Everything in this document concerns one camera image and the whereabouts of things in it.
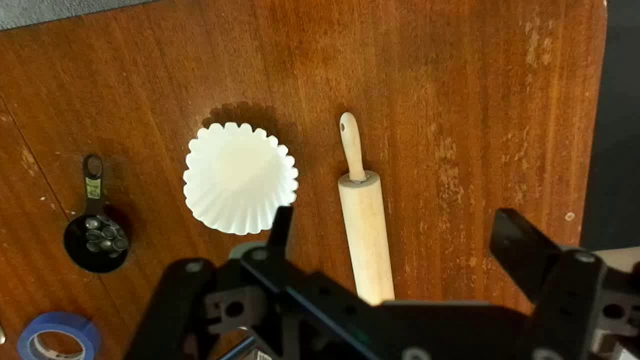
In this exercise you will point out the wooden rolling pin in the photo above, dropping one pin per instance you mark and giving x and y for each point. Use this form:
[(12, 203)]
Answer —
[(365, 227)]

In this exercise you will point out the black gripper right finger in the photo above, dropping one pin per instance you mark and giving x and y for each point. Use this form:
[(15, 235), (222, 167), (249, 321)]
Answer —
[(566, 300)]

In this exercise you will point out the white paper cupcake holder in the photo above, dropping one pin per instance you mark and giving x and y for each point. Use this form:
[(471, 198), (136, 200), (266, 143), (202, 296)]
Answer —
[(237, 176)]

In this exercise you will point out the blue tape roll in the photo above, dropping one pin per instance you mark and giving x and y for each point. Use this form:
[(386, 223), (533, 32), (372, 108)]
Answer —
[(28, 332)]

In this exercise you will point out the grey small pieces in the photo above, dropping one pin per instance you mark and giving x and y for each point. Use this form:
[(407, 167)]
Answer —
[(104, 235)]

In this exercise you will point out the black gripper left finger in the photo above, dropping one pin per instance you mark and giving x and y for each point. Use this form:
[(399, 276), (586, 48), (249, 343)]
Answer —
[(180, 307)]

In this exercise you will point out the black measuring cup pot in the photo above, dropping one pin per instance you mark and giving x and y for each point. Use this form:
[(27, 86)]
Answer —
[(76, 244)]

